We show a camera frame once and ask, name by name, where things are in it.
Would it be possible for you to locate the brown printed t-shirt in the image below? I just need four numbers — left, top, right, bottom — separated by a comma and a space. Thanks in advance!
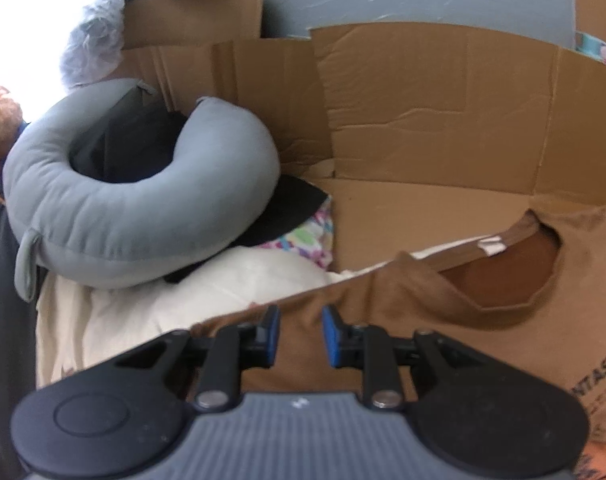
190, 205, 606, 480

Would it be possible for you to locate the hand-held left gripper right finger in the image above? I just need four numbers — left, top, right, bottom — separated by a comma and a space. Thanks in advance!
322, 305, 491, 411

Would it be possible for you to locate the black cloth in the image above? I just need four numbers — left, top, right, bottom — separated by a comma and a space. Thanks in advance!
69, 87, 330, 285

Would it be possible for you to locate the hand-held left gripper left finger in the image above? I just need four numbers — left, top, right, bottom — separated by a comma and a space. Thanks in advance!
114, 304, 284, 411

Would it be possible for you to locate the small cardboard box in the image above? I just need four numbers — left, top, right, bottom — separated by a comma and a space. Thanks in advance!
123, 0, 264, 51

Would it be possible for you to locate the flat cardboard sheet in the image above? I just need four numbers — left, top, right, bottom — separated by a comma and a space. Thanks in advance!
120, 22, 606, 273

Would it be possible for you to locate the grey neck pillow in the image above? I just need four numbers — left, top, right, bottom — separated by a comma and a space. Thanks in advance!
3, 78, 282, 303

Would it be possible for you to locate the bear-printed cream bedsheet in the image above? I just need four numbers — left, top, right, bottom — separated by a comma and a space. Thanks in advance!
35, 235, 504, 391

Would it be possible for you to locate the brown teddy bear toy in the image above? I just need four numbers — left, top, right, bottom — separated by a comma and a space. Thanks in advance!
0, 84, 24, 178

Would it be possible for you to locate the pale blue fluffy cloth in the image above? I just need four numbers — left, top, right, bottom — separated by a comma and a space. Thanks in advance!
60, 0, 134, 88

